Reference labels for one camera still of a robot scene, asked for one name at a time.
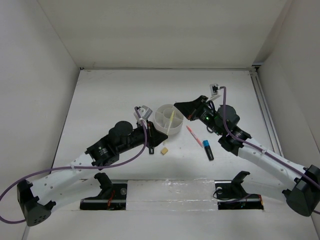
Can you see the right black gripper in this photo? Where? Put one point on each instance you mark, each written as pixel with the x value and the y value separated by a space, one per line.
pixel 188 108

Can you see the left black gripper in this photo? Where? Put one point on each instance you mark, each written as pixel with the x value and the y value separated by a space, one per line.
pixel 154 137

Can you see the yellow thin highlighter pen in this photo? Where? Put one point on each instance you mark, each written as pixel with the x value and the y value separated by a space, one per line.
pixel 169 125

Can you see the pink thin highlighter pen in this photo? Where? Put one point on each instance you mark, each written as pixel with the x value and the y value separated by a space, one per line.
pixel 194 136

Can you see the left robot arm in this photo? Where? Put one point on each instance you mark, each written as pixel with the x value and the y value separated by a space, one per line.
pixel 84 176

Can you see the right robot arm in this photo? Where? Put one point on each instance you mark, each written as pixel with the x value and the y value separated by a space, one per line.
pixel 301 184

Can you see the pink black highlighter marker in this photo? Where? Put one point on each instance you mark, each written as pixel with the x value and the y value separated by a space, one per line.
pixel 151 150

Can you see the tan eraser block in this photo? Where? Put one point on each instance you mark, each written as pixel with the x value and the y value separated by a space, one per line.
pixel 164 151

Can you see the white round divided container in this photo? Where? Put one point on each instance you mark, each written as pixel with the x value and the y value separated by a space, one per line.
pixel 162 117

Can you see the blue black highlighter marker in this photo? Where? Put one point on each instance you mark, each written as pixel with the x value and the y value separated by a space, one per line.
pixel 208 150

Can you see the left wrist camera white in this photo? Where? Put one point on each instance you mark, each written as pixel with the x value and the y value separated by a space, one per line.
pixel 142 114

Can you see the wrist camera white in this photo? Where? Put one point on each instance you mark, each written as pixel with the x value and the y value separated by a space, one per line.
pixel 214 90
pixel 142 114

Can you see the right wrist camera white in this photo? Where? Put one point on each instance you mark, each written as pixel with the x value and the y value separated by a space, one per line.
pixel 214 90

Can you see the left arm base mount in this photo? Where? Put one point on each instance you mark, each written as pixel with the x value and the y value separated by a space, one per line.
pixel 112 195

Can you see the aluminium rail on right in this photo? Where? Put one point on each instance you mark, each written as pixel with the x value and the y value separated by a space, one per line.
pixel 266 115

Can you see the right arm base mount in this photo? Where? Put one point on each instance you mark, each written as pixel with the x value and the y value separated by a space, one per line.
pixel 230 195

